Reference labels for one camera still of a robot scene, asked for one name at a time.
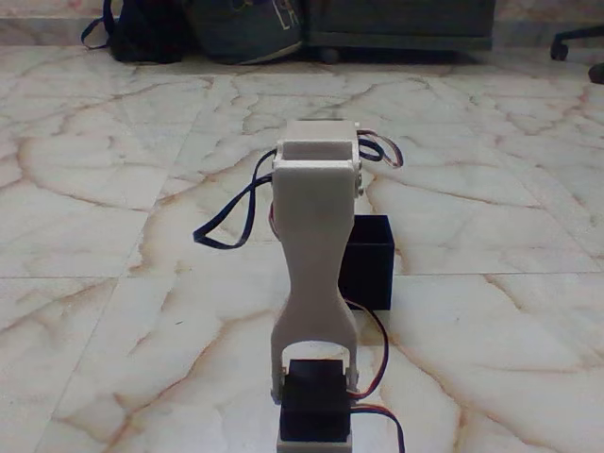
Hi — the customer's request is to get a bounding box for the black box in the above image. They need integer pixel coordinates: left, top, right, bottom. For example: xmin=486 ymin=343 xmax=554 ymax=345
xmin=339 ymin=213 xmax=395 ymax=311

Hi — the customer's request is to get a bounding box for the grey bag with white lettering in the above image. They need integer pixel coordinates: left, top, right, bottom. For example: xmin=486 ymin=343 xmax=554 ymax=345
xmin=181 ymin=0 xmax=306 ymax=66

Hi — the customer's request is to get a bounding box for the dark grey cabinet on casters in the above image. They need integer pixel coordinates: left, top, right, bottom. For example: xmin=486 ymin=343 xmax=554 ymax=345
xmin=301 ymin=0 xmax=495 ymax=65

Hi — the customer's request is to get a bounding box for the black office chair base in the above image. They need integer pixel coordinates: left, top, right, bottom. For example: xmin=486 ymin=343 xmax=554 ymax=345
xmin=548 ymin=25 xmax=604 ymax=86

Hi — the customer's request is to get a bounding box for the black flat cable loop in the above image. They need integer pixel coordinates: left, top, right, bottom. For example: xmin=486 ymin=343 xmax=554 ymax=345
xmin=193 ymin=148 xmax=280 ymax=251

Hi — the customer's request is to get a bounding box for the red brown servo cable loop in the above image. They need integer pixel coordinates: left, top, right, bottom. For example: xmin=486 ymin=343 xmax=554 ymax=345
xmin=356 ymin=130 xmax=404 ymax=171

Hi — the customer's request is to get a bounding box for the long red black servo cable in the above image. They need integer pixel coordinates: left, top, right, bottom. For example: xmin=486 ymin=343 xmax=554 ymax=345
xmin=347 ymin=297 xmax=408 ymax=453

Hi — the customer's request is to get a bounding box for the black backpack with straps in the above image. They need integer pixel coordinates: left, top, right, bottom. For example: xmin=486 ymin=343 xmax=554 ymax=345
xmin=81 ymin=0 xmax=191 ymax=64

